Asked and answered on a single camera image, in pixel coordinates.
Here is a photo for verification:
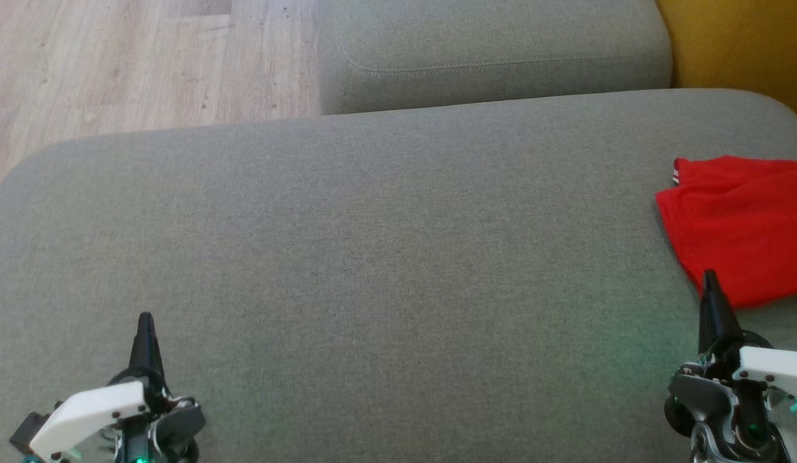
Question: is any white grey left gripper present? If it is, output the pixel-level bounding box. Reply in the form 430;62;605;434
10;313;207;463

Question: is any medium grey sofa seat cushion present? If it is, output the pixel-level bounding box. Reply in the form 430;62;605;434
317;0;673;116

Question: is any red and white basketball jersey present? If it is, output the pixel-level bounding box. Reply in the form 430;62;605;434
656;172;797;311

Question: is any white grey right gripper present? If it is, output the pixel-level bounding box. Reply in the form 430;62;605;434
663;270;797;463

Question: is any large yellow sofa backrest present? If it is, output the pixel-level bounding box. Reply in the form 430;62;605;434
656;0;797;124

